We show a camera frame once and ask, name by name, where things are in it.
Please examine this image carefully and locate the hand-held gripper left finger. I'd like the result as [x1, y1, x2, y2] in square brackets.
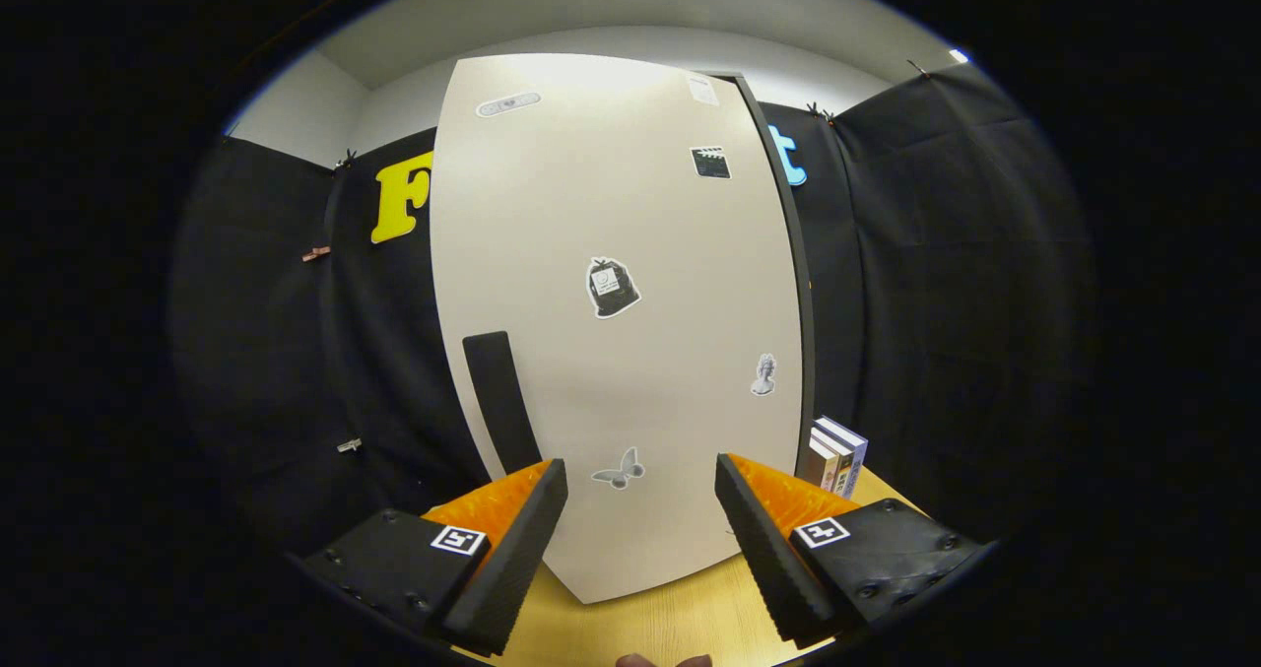
[296, 458, 570, 658]

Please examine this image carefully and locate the dark grey shoe cabinet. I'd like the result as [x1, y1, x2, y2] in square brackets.
[734, 71, 817, 451]

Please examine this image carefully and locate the white book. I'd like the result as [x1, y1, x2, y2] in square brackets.
[816, 416, 869, 500]
[803, 438, 840, 491]
[810, 427, 856, 498]

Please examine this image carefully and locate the beige shoe cabinet door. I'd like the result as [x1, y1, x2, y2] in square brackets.
[431, 53, 804, 606]

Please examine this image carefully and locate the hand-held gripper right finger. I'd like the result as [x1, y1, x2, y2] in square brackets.
[714, 452, 989, 648]

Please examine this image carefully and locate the black door handle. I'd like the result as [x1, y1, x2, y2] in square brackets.
[462, 331, 543, 476]

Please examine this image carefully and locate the black backdrop cloth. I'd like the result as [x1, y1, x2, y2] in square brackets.
[167, 61, 1099, 560]

